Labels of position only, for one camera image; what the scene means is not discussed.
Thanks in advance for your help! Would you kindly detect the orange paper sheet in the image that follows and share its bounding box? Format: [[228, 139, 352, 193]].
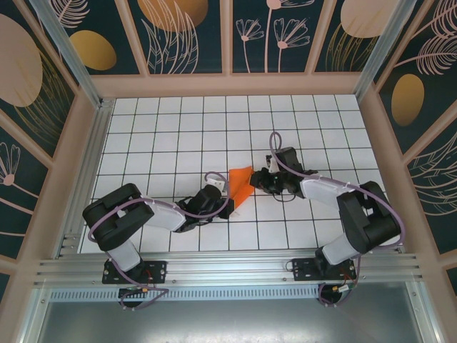
[[228, 165, 256, 216]]

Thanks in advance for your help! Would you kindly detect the grey metal tray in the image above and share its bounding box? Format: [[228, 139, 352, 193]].
[[19, 278, 442, 343]]

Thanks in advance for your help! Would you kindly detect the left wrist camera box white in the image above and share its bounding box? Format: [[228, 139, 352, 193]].
[[208, 177, 228, 196]]

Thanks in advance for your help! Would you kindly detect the long aluminium base rail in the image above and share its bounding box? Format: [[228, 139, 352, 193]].
[[34, 251, 426, 287]]

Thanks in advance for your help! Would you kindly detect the slotted grey cable duct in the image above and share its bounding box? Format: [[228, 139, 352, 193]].
[[49, 284, 324, 302]]

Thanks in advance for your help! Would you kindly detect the left base wires yellow connector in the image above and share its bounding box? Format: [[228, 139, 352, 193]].
[[119, 284, 157, 298]]

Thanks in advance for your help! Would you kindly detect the base wires yellow connector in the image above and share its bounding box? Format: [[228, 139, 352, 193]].
[[320, 273, 358, 297], [119, 284, 157, 298]]

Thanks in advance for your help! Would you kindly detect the aluminium side rail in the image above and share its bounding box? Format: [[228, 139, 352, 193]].
[[55, 99, 116, 260]]

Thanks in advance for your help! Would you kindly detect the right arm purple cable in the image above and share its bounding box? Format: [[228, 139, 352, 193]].
[[268, 131, 407, 309]]

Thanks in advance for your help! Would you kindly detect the right base wires yellow connector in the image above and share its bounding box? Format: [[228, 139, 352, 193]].
[[320, 273, 358, 297]]

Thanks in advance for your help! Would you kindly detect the aluminium frame post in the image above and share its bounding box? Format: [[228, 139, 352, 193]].
[[28, 0, 105, 109], [354, 0, 417, 103]]

